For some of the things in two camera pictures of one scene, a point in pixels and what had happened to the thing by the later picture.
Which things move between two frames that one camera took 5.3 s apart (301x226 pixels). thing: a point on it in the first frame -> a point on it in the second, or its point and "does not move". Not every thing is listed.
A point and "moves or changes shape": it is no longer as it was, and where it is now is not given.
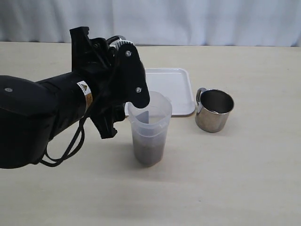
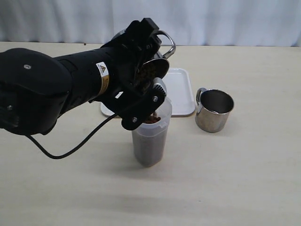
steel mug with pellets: [213, 106] does not move
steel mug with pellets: [114, 44] moves or changes shape
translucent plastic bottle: [149, 127] does not move
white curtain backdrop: [231, 23] does not move
